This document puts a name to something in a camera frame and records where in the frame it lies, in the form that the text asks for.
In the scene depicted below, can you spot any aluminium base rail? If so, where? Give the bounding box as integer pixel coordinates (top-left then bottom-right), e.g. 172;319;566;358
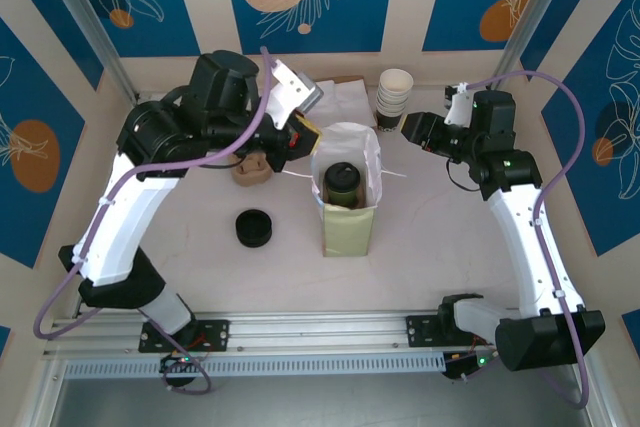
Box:
42;310;599;357

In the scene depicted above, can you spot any white napkin stack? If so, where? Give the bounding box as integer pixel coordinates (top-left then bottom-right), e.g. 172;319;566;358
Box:
314;80;339;126
335;80;376;128

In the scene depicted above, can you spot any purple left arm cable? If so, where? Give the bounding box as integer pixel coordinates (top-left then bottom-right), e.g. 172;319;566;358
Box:
33;46;275;396

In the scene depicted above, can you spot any stack of paper cups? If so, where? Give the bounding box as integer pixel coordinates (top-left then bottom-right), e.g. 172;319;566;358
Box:
374;68;415;134

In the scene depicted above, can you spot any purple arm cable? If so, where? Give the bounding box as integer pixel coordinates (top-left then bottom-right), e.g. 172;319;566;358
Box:
33;46;275;396
462;70;590;409

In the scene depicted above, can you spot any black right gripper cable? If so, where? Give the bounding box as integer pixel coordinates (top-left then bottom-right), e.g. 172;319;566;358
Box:
445;159;482;194

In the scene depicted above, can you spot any stack of cardboard cup carriers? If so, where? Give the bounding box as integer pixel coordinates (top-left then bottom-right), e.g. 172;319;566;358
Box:
230;149;274;188

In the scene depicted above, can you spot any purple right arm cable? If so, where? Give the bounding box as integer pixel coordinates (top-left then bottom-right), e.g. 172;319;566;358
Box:
462;70;590;409

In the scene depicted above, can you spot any black plastic cup lid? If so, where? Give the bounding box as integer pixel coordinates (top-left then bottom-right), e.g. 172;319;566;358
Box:
322;160;362;189

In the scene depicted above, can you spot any white napkins stack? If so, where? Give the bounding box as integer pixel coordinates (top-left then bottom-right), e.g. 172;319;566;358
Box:
329;74;379;121

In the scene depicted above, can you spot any grey slotted cable duct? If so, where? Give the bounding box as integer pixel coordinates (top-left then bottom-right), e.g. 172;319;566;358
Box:
63;351;449;381

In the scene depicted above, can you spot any green paper takeout bag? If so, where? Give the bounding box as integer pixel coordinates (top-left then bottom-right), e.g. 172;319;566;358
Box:
282;121;407;258

